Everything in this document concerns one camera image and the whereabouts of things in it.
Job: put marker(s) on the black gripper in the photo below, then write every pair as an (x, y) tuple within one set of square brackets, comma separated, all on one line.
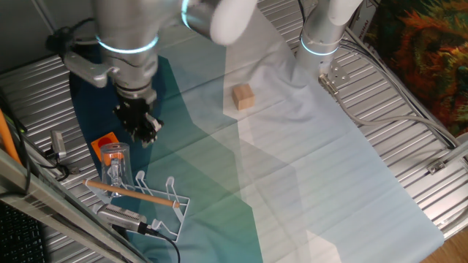
[(135, 111)]

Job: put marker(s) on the wooden rack rod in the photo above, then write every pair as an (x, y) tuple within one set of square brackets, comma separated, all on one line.
[(139, 194)]

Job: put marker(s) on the wooden cube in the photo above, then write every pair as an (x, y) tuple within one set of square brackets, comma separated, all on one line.
[(243, 96)]

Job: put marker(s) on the orange emergency stop button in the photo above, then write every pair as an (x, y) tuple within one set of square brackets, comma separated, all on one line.
[(98, 144)]

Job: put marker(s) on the small metal bracket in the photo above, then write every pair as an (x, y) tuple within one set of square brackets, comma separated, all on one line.
[(436, 167)]

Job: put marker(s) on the clear glass mug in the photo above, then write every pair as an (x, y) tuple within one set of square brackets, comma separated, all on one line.
[(117, 164)]

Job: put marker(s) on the silver finned camera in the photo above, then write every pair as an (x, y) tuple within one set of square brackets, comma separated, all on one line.
[(120, 217)]

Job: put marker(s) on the black keyboard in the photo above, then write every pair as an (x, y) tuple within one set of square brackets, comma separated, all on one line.
[(18, 237)]

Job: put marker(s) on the colourful patterned cloth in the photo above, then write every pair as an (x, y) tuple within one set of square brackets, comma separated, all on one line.
[(420, 55)]

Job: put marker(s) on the metal base mounting plate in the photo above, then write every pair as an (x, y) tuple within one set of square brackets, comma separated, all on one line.
[(338, 73)]

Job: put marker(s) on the blue green white tablecloth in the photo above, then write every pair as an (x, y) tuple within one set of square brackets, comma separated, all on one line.
[(292, 164)]

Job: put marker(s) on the cardboard box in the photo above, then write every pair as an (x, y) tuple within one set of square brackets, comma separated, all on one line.
[(365, 18)]

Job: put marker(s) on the orange pole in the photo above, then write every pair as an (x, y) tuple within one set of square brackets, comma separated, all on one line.
[(7, 139)]

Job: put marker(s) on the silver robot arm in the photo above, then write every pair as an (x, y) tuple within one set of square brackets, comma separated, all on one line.
[(128, 36)]

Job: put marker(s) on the aluminium frame bar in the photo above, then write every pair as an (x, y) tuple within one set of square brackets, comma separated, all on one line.
[(36, 197)]

